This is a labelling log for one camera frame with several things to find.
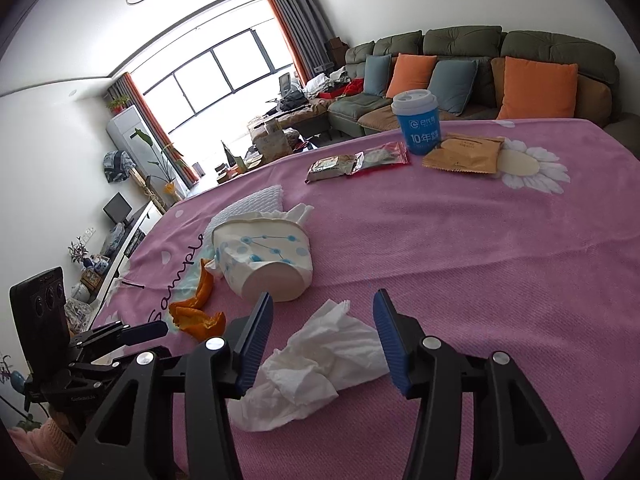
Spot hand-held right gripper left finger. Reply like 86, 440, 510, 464
62, 291, 275, 480

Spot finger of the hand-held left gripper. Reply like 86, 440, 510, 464
70, 320, 169, 350
80, 344, 173, 376

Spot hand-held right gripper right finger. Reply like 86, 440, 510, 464
372, 289, 583, 480

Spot orange peel piece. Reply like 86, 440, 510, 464
169, 299, 209, 322
176, 310, 226, 337
197, 258, 216, 307

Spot crushed paper bowl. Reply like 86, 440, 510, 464
211, 210, 314, 304

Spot white foam net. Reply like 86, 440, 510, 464
207, 185, 286, 233

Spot person's left forearm pink sleeve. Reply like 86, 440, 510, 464
7, 407, 76, 467

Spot glass sailboat ornament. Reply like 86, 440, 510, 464
65, 300, 94, 332

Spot plant in round blue pot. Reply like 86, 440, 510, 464
0, 355, 28, 397

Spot plant in blue vase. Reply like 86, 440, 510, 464
68, 237, 94, 272

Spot orange peel pieces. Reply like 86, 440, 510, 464
177, 245, 222, 297

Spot black plant stand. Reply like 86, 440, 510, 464
0, 385, 36, 431

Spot white black tv cabinet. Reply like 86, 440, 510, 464
65, 200, 164, 322

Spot clear plastic bag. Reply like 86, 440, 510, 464
102, 222, 126, 257

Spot pink floral blanket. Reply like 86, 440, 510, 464
90, 117, 640, 480

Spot black monitor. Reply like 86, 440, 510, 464
102, 192, 134, 226

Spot fan with printed cover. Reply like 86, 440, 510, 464
102, 149, 167, 212

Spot tall leafy plant yellow pot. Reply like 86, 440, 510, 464
132, 127, 187, 197

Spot silver snack bar wrapper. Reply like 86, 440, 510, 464
305, 155, 364, 185

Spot red-edged clear snack packet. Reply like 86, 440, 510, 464
350, 141, 411, 176

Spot white standing air conditioner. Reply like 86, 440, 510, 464
106, 106, 173, 202

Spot brown paper packet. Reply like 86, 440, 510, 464
421, 132, 506, 176

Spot brown paper bag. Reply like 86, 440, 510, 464
257, 120, 293, 162

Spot orange grey curtain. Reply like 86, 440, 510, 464
264, 0, 334, 77
107, 72, 201, 187

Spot blue cup with white lid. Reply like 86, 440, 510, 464
391, 89, 441, 156

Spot large window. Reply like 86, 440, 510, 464
142, 25, 297, 162

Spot grey office chair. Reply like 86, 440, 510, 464
277, 72, 301, 99

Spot large blue cushion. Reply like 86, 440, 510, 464
427, 60, 479, 116

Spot small orange cushion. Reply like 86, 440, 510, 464
385, 53, 438, 100

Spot small blue cushion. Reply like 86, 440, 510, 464
364, 54, 392, 99

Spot pile of light clothes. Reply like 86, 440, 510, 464
305, 65, 351, 97

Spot large orange cushion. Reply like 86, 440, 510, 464
496, 56, 580, 121

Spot brown cardboard boxes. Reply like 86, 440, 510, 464
327, 37, 351, 69

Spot green sofa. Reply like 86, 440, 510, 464
275, 25, 640, 147

